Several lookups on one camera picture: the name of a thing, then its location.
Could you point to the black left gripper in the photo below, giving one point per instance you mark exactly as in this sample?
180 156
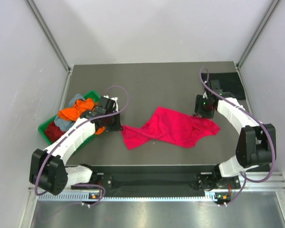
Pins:
117 127

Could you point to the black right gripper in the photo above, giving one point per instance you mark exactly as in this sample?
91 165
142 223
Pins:
198 109

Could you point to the pink t-shirt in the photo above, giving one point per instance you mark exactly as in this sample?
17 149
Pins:
170 126

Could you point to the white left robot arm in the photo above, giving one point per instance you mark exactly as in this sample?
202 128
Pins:
48 169

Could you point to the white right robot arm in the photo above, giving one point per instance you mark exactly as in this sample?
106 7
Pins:
256 143

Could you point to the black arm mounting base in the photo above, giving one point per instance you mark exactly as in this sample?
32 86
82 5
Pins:
197 177

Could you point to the green plastic bin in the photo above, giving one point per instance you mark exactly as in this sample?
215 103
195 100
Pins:
42 127

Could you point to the folded black t-shirt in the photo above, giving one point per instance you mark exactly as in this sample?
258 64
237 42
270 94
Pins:
227 82

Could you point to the orange t-shirt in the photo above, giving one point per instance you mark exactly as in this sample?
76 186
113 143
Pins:
67 117

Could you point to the grey t-shirt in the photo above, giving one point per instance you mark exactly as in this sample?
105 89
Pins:
65 125

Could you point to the dark red t-shirt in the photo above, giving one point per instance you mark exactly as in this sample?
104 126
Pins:
53 132

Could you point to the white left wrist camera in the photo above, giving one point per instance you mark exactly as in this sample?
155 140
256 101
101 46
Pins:
110 105

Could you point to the slotted cable duct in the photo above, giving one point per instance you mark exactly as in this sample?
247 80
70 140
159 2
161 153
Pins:
93 196

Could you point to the right aluminium frame post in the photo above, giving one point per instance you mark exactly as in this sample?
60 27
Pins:
257 33

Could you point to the aluminium frame post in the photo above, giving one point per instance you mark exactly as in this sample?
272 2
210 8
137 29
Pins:
40 20
257 33

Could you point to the left aluminium frame post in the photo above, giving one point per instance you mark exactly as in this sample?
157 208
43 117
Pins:
40 20

